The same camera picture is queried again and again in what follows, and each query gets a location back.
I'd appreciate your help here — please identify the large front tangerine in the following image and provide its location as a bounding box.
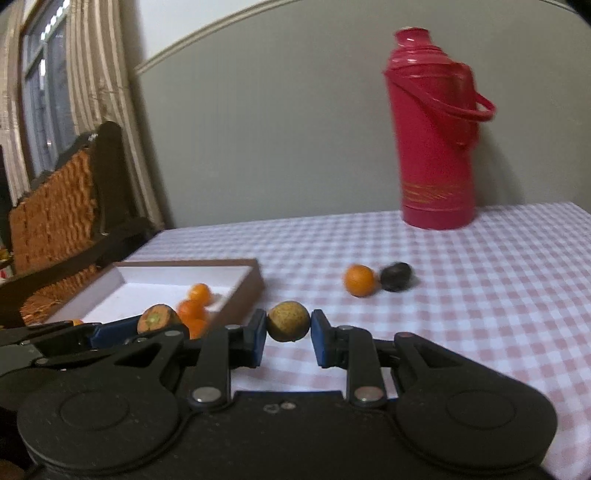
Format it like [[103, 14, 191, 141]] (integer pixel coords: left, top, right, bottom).
[[185, 318, 207, 340]]

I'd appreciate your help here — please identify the large tangerine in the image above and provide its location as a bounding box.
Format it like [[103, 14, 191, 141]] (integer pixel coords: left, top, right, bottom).
[[175, 299, 207, 324], [185, 318, 207, 340]]

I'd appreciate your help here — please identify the small kumquat orange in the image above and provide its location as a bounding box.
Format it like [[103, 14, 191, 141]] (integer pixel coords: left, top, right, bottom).
[[187, 283, 213, 306]]

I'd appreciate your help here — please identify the medium back tangerine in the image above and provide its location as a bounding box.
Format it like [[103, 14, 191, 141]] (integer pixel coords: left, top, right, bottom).
[[344, 264, 378, 298]]

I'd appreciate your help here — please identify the brown white cardboard box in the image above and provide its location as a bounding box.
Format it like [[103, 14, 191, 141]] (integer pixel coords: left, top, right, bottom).
[[46, 259, 264, 348]]

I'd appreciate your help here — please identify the wooden wicker sofa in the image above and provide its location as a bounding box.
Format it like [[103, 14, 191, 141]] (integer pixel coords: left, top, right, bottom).
[[1, 121, 156, 329]]

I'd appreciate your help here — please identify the pink checkered tablecloth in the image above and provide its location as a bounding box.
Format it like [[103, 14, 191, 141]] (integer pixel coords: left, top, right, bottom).
[[133, 203, 590, 479]]

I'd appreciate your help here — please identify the red thermos flask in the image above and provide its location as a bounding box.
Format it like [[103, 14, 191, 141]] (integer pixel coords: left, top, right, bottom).
[[384, 27, 496, 230]]

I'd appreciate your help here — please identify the beige striped curtain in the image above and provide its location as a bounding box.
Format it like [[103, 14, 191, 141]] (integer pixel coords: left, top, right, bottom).
[[1, 1, 164, 228]]

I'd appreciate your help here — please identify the window with dark frame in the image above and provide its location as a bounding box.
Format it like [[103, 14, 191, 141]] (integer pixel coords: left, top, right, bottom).
[[21, 1, 76, 180]]

